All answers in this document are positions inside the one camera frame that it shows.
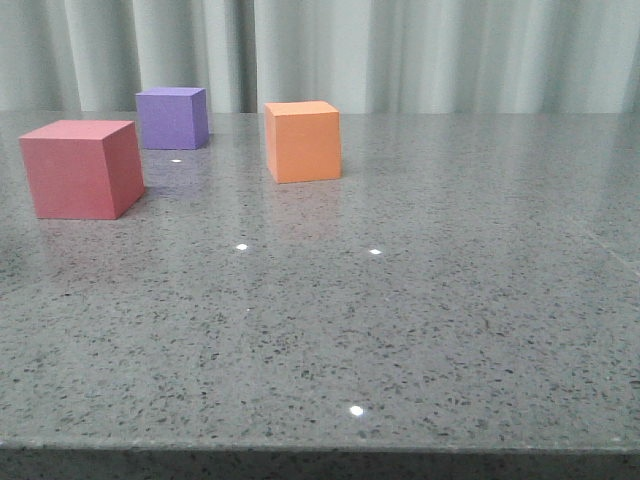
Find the orange foam cube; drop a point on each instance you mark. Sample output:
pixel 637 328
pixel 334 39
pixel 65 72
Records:
pixel 303 141

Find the purple foam cube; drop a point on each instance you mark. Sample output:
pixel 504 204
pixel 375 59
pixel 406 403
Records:
pixel 173 118

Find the pink foam cube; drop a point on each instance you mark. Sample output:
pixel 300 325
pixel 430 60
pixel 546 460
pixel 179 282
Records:
pixel 83 169

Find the pale green curtain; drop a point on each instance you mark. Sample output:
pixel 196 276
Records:
pixel 361 56

